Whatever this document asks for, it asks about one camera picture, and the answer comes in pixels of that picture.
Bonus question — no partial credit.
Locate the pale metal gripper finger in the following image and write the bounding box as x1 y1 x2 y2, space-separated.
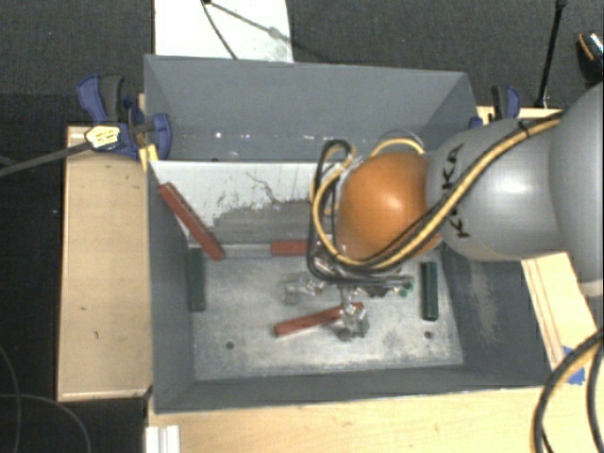
282 274 327 307
335 294 371 342

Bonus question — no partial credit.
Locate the red-brown flat block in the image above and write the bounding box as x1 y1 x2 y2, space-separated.
270 240 311 257
273 301 365 339
158 182 227 262

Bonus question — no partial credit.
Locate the dark green flat block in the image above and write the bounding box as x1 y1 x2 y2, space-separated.
188 247 208 312
420 261 440 322

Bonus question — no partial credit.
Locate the grey metal bin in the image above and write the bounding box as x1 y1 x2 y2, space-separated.
143 54 553 413

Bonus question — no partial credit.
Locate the pale wood flat board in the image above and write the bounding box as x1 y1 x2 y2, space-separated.
57 125 155 403

